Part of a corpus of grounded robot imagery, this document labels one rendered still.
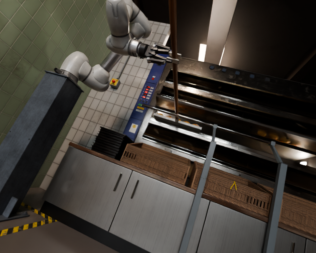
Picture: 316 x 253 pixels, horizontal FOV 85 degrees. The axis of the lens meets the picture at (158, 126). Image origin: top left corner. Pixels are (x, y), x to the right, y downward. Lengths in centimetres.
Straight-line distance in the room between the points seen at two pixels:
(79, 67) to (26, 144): 67
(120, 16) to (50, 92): 76
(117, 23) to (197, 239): 137
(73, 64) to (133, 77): 100
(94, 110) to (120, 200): 128
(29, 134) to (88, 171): 48
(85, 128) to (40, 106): 92
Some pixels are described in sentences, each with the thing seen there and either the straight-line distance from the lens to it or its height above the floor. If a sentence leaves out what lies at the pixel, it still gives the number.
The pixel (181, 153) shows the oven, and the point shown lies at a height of 89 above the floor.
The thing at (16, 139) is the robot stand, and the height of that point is 47.
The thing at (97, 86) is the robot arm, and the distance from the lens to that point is 164.
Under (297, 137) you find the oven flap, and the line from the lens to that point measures 215.
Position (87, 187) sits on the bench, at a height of 31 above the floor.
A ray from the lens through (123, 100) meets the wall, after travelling 224.
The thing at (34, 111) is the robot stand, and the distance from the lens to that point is 148.
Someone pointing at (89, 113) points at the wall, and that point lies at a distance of 234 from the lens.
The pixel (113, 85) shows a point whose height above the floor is 142.
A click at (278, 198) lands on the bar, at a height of 72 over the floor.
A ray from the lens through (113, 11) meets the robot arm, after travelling 102.
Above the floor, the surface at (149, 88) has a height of 152.
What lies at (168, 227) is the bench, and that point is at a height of 28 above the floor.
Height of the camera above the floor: 57
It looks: 15 degrees up
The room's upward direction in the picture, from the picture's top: 21 degrees clockwise
